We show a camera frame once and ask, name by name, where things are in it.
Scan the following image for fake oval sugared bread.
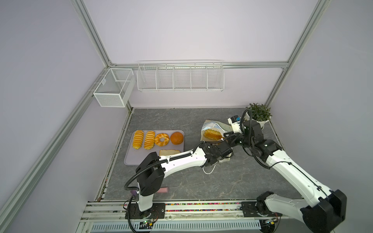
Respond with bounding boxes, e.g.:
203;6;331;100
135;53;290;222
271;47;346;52
204;129;223;141

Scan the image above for paper bag with landscape print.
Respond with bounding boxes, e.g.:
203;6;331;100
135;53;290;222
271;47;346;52
200;119;234;175

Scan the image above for round orange fake bun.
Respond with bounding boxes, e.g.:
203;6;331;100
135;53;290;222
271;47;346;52
170;132;184;145

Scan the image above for fake toast slice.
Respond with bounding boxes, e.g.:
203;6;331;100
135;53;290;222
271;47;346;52
159;150;180;156

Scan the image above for fake braided ring bread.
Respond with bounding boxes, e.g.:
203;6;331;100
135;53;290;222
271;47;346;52
154;133;170;147

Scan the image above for fake yellow ridged bread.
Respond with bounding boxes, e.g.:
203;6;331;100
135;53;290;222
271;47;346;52
132;130;144;150
144;131;155;150

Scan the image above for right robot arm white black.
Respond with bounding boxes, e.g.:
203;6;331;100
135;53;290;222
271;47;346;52
228;116;347;233

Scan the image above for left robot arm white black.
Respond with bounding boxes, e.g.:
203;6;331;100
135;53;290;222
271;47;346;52
124;141;233;212

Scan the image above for potted green plant white pot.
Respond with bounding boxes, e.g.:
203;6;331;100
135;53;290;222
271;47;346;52
247;103;272;130

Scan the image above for lavender cutting mat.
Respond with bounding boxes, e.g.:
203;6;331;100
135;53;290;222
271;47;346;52
124;130;185;166

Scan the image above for white mesh box basket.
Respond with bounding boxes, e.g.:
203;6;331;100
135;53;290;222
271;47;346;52
93;68;136;108

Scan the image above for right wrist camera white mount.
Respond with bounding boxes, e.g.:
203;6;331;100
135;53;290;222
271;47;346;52
228;115;242;133

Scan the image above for purple scoop with pink handle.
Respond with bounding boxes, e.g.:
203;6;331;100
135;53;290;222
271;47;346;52
130;187;169;196

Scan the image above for white wire shelf basket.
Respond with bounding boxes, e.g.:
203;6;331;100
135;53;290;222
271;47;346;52
137;60;225;92

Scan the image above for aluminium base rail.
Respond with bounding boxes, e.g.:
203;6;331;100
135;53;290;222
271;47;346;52
80;199;307;222

